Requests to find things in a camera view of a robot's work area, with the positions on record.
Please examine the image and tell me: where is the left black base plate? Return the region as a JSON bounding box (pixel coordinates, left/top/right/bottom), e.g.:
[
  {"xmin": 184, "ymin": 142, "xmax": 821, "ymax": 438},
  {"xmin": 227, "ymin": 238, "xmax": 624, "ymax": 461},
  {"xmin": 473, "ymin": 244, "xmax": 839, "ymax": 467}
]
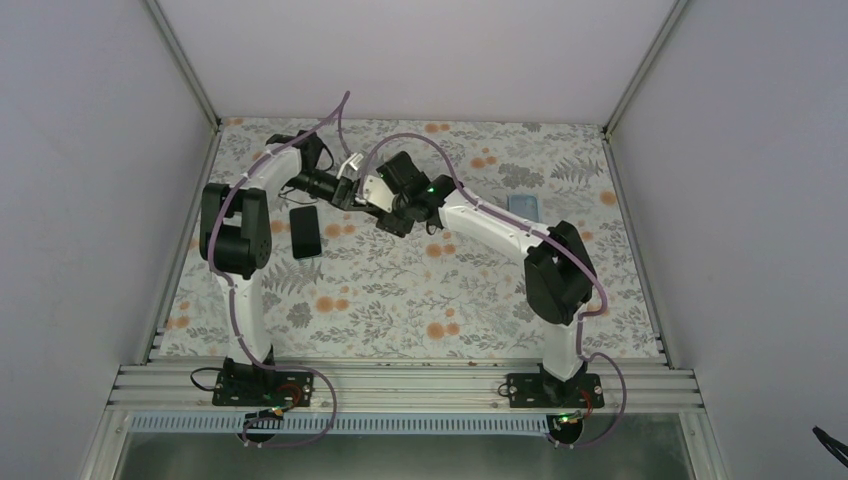
[{"xmin": 211, "ymin": 363, "xmax": 314, "ymax": 409}]

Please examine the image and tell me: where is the floral patterned table mat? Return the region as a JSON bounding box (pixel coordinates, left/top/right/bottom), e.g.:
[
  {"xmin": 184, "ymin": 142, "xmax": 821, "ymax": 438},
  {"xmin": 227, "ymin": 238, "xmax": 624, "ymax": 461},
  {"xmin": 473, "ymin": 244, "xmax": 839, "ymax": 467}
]
[{"xmin": 158, "ymin": 117, "xmax": 664, "ymax": 362}]

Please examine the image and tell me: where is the blue-green smartphone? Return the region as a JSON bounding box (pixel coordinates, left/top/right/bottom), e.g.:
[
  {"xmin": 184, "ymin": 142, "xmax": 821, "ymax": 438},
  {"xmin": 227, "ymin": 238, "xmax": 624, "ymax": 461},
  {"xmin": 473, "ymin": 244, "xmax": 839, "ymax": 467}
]
[{"xmin": 289, "ymin": 206, "xmax": 322, "ymax": 260}]

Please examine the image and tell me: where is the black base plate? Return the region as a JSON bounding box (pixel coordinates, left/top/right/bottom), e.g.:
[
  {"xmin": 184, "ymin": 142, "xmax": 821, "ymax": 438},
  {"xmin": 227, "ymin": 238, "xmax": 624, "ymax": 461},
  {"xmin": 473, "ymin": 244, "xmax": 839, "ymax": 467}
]
[
  {"xmin": 497, "ymin": 373, "xmax": 606, "ymax": 409},
  {"xmin": 211, "ymin": 363, "xmax": 314, "ymax": 409}
]

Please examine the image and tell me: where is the perforated cable duct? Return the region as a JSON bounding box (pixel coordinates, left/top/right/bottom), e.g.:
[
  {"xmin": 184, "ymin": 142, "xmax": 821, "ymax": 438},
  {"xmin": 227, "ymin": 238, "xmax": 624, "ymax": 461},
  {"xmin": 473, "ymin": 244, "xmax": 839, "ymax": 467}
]
[{"xmin": 128, "ymin": 412, "xmax": 549, "ymax": 436}]

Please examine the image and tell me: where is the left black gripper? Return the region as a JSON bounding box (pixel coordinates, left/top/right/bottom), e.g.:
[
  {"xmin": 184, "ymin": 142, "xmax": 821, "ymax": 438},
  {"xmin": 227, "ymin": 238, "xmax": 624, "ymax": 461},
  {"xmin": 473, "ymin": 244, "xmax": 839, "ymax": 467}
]
[{"xmin": 287, "ymin": 169, "xmax": 379, "ymax": 212}]

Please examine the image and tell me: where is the aluminium mounting rail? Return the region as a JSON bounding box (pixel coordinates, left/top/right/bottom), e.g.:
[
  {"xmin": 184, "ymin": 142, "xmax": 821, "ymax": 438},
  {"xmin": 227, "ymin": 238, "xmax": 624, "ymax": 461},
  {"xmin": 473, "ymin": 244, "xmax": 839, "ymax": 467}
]
[{"xmin": 107, "ymin": 357, "xmax": 705, "ymax": 414}]

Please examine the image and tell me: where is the light blue phone case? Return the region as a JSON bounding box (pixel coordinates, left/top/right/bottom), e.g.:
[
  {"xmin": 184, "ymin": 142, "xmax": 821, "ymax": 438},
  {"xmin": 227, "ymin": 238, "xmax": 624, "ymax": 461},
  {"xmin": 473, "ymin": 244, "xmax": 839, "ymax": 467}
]
[{"xmin": 507, "ymin": 194, "xmax": 542, "ymax": 223}]

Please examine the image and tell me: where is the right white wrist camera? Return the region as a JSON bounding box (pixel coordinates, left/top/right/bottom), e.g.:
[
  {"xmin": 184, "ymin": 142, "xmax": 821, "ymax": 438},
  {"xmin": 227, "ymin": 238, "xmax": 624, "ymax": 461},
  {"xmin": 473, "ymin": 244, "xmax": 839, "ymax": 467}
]
[{"xmin": 359, "ymin": 175, "xmax": 395, "ymax": 213}]

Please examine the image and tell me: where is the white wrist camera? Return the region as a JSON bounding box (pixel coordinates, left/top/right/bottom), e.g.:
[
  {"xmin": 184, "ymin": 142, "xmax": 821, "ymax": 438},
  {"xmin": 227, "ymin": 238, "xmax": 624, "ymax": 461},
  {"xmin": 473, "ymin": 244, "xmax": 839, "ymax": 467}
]
[
  {"xmin": 359, "ymin": 175, "xmax": 395, "ymax": 213},
  {"xmin": 335, "ymin": 152, "xmax": 365, "ymax": 180}
]

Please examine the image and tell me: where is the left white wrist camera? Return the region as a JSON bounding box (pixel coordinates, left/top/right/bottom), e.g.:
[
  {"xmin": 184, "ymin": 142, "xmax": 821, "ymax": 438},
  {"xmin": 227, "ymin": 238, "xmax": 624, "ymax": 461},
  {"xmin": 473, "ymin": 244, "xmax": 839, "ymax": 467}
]
[{"xmin": 335, "ymin": 152, "xmax": 365, "ymax": 180}]

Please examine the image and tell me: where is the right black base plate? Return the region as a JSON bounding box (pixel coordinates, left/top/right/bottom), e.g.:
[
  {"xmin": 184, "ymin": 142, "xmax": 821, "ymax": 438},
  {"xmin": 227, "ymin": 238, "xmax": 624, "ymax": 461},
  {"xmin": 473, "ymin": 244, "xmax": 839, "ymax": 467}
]
[{"xmin": 497, "ymin": 373, "xmax": 606, "ymax": 409}]

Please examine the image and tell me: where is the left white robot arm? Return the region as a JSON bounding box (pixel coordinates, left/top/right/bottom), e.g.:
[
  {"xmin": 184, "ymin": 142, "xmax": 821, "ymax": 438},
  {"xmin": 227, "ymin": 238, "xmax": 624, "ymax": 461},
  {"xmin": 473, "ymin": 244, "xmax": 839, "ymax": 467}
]
[{"xmin": 200, "ymin": 130, "xmax": 394, "ymax": 405}]

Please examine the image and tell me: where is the black object at corner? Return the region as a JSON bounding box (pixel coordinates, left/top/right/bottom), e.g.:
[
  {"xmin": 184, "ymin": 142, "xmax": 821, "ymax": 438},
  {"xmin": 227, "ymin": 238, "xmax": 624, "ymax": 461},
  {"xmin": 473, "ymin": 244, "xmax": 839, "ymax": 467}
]
[{"xmin": 812, "ymin": 426, "xmax": 848, "ymax": 467}]

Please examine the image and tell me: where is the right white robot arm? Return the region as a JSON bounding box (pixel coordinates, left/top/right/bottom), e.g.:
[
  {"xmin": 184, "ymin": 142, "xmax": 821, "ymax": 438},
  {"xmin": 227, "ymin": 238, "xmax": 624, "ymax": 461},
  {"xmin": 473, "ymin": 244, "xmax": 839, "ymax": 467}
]
[{"xmin": 360, "ymin": 152, "xmax": 597, "ymax": 407}]

